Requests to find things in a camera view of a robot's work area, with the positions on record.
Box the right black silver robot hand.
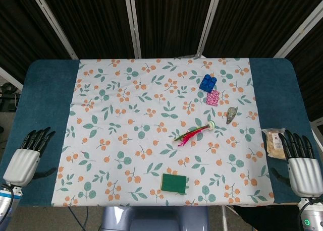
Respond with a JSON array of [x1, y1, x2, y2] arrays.
[[270, 129, 323, 198]]

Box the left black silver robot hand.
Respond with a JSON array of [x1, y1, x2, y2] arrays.
[[2, 127, 58, 188]]

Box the feather shuttlecock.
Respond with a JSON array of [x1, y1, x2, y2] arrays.
[[173, 121, 216, 148]]

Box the pink patterned square pad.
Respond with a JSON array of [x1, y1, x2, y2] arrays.
[[205, 89, 220, 107]]

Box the clear snack bag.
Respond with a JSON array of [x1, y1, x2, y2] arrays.
[[261, 128, 288, 160]]

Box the dark blue table cover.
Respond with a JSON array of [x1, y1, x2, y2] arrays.
[[0, 59, 323, 207]]

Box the black equipment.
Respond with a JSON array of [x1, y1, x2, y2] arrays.
[[0, 81, 21, 112]]

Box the white table leg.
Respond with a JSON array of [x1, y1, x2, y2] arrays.
[[221, 205, 229, 231]]

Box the floral print white tablecloth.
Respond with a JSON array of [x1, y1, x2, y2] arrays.
[[51, 57, 275, 207]]

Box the green yellow scrub sponge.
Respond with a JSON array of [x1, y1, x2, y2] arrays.
[[160, 173, 188, 195]]

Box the blue toy building block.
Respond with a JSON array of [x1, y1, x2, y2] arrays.
[[198, 74, 218, 93]]

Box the grey blue plastic chair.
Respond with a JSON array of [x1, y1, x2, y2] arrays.
[[99, 206, 210, 231]]

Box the dark folding screen white frames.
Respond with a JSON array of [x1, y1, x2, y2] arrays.
[[0, 0, 323, 121]]

